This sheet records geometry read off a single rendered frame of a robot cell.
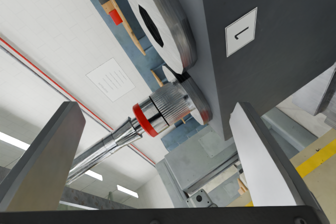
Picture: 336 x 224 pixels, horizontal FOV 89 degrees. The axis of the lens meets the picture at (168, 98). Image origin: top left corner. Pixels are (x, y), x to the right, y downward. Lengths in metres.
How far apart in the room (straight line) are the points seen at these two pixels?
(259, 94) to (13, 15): 4.49
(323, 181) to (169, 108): 1.37
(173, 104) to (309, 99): 0.28
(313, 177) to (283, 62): 1.33
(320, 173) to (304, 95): 1.14
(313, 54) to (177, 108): 0.15
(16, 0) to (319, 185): 4.78
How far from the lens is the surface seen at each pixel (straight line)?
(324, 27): 0.21
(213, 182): 8.11
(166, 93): 0.20
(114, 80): 5.09
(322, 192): 1.48
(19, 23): 4.58
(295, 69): 0.23
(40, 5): 4.44
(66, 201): 4.03
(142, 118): 0.19
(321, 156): 1.55
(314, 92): 0.38
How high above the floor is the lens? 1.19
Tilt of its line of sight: 3 degrees down
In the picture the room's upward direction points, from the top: 124 degrees counter-clockwise
